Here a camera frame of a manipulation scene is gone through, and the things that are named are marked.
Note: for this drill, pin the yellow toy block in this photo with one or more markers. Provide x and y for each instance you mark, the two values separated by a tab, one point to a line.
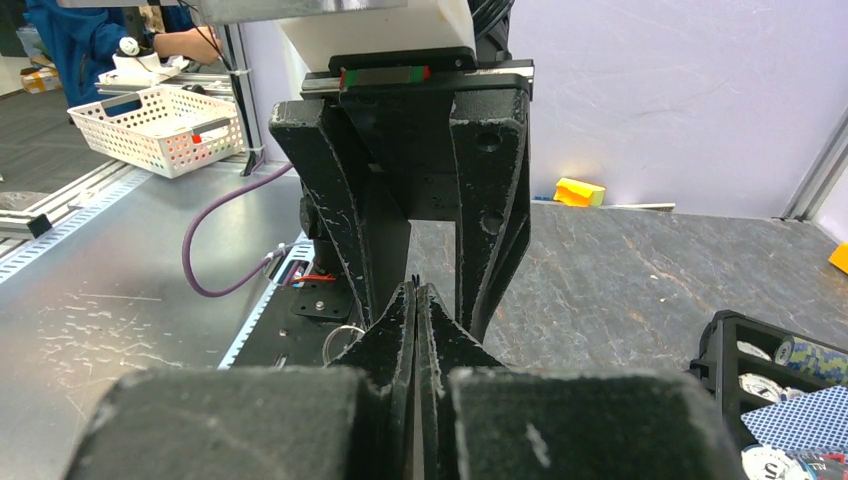
839	258

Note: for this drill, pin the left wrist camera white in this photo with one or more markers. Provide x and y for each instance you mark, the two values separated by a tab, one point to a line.
419	25

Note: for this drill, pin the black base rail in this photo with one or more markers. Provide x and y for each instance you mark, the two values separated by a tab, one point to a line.
290	321

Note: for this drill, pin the red keyring with key bunch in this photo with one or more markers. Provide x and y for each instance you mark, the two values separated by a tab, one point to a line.
339	340

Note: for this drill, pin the person in blue jacket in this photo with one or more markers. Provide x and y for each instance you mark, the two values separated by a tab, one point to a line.
82	41

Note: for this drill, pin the yellow orange block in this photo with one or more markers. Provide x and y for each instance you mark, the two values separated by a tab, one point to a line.
576	193

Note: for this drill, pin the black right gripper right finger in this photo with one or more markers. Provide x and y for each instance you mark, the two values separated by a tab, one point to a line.
483	420

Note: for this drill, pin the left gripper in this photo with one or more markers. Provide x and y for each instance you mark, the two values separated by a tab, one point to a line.
435	134

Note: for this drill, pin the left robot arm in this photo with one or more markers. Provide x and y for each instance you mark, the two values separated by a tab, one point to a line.
490	26

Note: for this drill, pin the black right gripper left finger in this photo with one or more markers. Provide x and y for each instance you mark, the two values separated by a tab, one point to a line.
346	420

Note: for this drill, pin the black poker chip case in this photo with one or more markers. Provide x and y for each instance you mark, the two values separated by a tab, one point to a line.
735	363

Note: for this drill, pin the blue patterned card deck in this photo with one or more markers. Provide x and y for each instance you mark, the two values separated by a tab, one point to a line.
812	423

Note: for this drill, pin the white perforated basket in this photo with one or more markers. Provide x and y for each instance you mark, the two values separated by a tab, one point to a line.
164	130

